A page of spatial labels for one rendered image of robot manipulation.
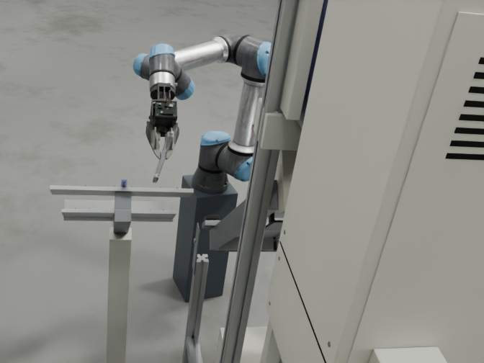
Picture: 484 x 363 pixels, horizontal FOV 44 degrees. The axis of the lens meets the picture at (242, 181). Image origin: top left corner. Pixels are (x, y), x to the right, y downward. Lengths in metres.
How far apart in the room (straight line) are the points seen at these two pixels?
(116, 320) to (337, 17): 1.23
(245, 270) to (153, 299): 1.45
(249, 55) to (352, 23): 1.29
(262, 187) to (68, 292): 1.69
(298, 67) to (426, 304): 0.43
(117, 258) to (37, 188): 1.78
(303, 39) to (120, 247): 0.90
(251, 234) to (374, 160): 0.53
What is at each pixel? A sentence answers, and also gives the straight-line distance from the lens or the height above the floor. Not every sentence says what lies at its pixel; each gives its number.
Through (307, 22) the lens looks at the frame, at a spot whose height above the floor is 1.56.
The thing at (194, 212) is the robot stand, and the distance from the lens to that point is 2.39.
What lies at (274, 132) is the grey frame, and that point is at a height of 1.35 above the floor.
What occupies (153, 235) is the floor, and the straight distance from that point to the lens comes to 3.06.
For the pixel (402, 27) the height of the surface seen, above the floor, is 1.64.
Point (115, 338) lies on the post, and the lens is 1.90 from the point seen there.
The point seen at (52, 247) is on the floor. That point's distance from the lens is 2.98.
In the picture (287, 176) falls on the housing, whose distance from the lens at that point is 1.16.
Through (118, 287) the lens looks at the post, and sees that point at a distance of 1.76.
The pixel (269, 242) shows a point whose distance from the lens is 1.90.
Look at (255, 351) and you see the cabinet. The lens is 1.65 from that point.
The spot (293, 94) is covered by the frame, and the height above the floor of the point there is 1.44.
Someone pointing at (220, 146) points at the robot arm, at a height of 0.76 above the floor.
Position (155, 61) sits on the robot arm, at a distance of 1.77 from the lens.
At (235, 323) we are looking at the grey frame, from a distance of 1.36.
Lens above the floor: 1.80
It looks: 30 degrees down
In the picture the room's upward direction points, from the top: 9 degrees clockwise
